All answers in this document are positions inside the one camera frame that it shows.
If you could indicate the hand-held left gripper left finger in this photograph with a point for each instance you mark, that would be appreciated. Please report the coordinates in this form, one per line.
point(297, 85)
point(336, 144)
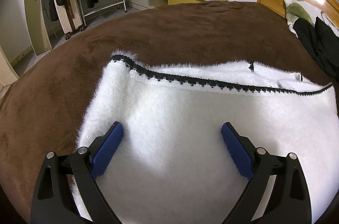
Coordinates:
point(108, 149)

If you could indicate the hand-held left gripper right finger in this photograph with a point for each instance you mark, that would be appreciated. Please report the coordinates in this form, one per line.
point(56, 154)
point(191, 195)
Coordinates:
point(237, 149)

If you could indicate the white fluffy cardigan black trim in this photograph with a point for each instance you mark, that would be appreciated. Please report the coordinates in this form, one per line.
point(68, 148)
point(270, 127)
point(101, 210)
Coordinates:
point(185, 134)

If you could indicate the brown fleece bed blanket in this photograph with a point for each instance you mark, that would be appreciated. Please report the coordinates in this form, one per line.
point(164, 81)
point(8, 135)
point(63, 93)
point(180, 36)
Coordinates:
point(172, 33)

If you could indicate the black garment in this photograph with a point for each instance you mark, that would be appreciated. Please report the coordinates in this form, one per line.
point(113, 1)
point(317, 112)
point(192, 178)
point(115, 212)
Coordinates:
point(317, 41)

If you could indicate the cream oil radiator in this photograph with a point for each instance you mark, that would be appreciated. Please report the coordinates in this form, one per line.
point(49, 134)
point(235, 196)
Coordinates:
point(68, 17)

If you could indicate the standing mirror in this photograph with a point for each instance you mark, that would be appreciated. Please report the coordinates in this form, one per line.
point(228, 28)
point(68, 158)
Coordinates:
point(37, 14)

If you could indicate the white cartoon print pillow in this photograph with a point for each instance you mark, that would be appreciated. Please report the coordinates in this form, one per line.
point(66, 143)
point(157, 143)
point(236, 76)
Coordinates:
point(299, 8)

